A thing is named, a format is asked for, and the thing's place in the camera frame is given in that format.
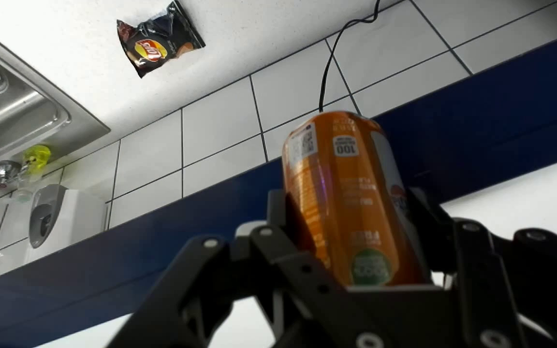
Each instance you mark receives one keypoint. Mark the blue upper cabinet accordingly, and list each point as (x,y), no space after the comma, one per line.
(484,116)

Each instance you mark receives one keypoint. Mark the stainless steel sink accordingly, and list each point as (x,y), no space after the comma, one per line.
(14,109)

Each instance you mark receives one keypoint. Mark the orange soda can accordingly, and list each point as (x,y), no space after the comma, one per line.
(348,186)

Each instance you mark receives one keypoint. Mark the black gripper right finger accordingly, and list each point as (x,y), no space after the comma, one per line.
(484,283)

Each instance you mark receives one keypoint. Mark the dark crumpled chip bag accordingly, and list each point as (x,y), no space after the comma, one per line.
(155,41)

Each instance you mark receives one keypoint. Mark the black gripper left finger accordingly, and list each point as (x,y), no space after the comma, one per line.
(279,277)

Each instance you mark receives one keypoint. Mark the white wall soap dispenser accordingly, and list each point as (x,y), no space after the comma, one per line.
(48,215)

